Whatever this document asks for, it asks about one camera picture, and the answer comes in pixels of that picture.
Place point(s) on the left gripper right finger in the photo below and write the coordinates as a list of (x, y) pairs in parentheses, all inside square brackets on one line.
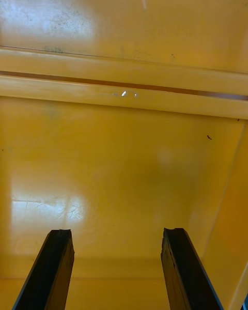
[(186, 276)]

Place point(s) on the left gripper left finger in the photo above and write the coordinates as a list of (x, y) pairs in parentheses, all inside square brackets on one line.
[(49, 276)]

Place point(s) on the yellow-orange plastic bin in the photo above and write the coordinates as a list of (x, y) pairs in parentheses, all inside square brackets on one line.
[(129, 186), (155, 18)]

